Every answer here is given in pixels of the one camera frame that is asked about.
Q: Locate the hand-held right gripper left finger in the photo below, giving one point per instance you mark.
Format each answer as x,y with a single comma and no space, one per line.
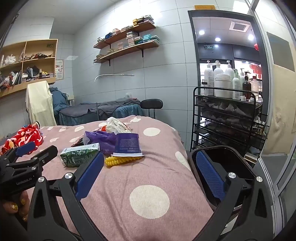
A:
90,176

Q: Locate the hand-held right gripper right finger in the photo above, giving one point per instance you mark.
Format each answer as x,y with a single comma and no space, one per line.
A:
209,173

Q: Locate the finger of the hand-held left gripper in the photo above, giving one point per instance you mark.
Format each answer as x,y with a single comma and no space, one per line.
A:
25,148
47,153

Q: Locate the green milk carton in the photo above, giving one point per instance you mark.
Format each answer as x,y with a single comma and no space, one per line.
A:
78,155

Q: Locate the dark brown trash bin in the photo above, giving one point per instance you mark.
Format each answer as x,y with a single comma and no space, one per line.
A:
231,160

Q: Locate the yellow foam net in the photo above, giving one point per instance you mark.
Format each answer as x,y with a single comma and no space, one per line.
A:
120,160

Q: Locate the purple plastic bag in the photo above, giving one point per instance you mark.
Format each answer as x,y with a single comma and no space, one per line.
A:
101,139

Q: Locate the purple yogurt cup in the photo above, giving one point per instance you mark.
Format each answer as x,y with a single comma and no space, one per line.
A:
128,143

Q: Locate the white plastic bag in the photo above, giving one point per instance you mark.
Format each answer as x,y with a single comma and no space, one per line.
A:
116,125
9,59

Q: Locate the person's left hand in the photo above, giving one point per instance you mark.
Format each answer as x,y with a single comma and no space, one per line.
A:
19,205

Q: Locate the red patterned cloth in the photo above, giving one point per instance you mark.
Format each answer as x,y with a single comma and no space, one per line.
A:
25,136

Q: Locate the white flat box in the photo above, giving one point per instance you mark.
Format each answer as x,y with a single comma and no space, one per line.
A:
249,158

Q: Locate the cream cloth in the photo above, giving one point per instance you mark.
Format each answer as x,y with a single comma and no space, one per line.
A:
38,102

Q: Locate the pink polka dot blanket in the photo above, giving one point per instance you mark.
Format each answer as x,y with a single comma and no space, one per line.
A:
138,166

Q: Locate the grey blanket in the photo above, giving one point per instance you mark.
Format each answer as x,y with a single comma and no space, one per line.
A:
106,106

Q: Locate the blue massage bed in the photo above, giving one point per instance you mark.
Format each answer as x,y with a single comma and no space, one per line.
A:
124,112

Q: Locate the small white jar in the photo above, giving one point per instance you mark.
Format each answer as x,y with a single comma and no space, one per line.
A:
243,98

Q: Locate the small clear bottle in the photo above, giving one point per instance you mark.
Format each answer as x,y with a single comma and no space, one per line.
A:
204,89

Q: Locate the large white jar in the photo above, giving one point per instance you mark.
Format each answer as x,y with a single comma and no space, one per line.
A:
223,87

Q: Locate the black stool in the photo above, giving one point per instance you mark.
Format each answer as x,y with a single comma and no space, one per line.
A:
151,103

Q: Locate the white pump bottle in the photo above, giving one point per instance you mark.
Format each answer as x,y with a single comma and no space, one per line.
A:
209,78
218,69
242,75
229,70
236,84

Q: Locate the brown pump bottle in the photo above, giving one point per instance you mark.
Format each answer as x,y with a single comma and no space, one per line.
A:
247,85

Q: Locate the beige cardboard sheet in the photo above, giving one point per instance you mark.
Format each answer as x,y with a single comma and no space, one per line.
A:
279,104

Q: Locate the clear bottle with red cap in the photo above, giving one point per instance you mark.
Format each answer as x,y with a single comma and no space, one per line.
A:
254,85

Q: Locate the wooden cubby cabinet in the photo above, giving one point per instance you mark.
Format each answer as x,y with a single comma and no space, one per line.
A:
39,41

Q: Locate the green exit sign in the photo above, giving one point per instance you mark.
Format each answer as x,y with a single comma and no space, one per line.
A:
208,47

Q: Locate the white lotion bottles group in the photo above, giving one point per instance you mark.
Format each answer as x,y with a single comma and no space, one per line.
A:
193,46

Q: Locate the grey board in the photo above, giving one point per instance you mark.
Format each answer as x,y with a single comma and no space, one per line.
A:
277,48

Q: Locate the ceiling vent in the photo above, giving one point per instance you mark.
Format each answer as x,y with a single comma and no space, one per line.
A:
240,26

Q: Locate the glass sliding door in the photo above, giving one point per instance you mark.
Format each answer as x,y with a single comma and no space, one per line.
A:
266,23

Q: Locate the yellow sign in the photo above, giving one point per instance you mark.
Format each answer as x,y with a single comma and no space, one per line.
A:
203,7

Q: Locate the wall poster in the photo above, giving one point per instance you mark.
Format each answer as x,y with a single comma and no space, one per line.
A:
59,69

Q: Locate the wooden wall shelf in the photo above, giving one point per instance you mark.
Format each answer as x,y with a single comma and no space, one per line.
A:
138,28
129,49

